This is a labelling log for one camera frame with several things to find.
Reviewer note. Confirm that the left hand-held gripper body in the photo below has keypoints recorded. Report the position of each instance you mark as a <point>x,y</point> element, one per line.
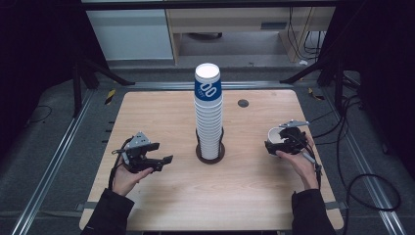
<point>137,156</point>

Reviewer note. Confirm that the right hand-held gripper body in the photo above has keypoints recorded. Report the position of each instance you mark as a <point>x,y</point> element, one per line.
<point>295,140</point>

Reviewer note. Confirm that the white blue paper cup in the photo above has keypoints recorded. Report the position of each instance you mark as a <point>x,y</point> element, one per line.
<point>273,134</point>

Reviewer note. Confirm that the black cup holder stand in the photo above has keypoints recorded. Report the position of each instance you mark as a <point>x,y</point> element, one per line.
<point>210,159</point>

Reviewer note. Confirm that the stack of paper cups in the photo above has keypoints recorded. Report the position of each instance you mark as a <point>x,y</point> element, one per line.
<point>208,111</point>

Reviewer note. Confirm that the person's left hand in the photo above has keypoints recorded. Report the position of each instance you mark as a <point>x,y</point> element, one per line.
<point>125,181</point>

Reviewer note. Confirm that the person's right hand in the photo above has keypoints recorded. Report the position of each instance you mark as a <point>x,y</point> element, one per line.
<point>303,169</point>

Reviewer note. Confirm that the yellow black tape mark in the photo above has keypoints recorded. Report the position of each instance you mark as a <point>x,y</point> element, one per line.
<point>315,94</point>

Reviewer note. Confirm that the black round table grommet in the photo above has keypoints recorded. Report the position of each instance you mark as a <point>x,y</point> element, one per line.
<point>243,103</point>

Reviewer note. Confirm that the black metal stand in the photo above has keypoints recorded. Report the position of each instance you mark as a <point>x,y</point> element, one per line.
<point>77,91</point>
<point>339,84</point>

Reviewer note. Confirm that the grey tape strip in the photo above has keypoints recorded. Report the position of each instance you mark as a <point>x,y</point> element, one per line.
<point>85,206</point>
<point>336,205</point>

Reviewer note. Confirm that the white cabinet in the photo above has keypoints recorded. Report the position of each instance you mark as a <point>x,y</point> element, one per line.
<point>130,34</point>

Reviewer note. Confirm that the light wooden desk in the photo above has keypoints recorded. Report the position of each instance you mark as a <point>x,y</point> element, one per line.
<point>228,19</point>

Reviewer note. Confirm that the aluminium floor rail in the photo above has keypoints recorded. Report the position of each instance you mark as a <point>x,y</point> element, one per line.
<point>163,85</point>
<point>365,169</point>
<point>55,163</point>

